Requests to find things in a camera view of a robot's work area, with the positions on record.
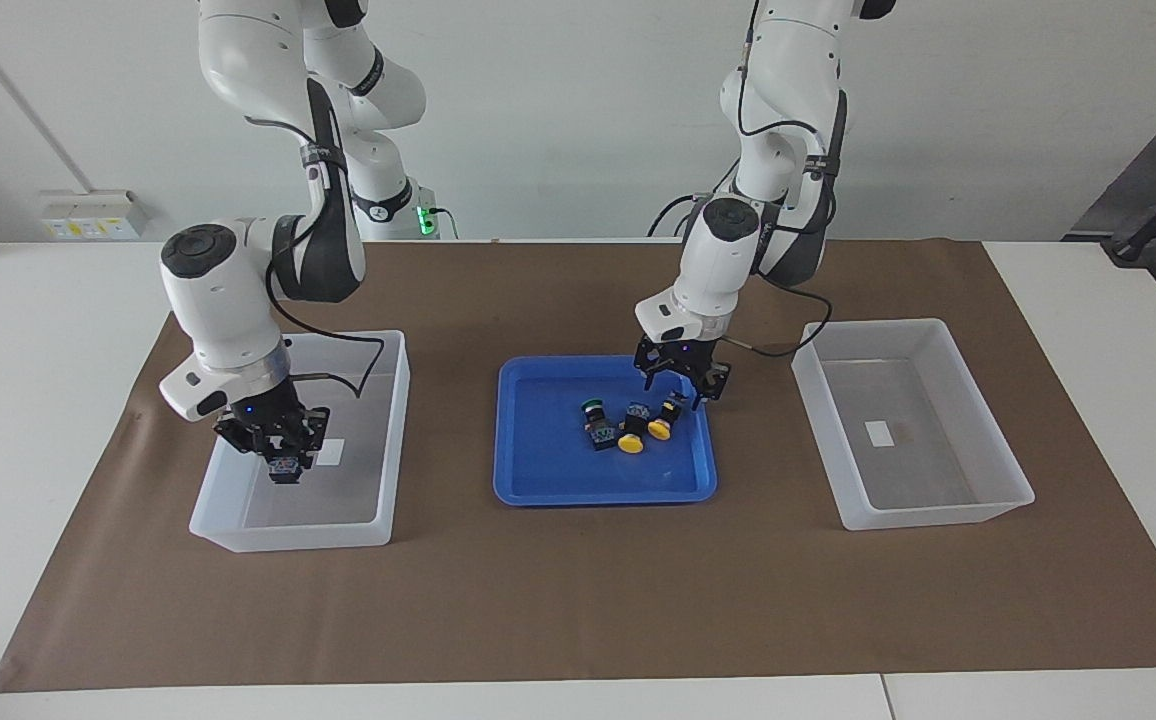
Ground brown paper table mat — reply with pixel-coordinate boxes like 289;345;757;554
0;238;1156;693

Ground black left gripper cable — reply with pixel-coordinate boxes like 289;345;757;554
718;0;849;359

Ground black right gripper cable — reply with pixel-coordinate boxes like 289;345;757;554
243;95;386;401

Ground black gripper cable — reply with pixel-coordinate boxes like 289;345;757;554
243;95;386;401
718;0;849;359

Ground white wall cable conduit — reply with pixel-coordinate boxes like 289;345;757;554
0;0;91;193

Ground blue plastic tray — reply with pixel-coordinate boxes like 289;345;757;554
493;355;719;506

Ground yellow push button switch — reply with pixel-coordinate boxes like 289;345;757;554
617;402;651;455
647;392;691;442

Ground white wall socket box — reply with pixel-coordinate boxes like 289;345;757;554
38;190;151;241

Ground translucent white plastic box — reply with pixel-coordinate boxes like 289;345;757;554
188;330;411;553
791;318;1036;531

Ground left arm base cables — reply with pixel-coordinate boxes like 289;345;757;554
648;188;717;238

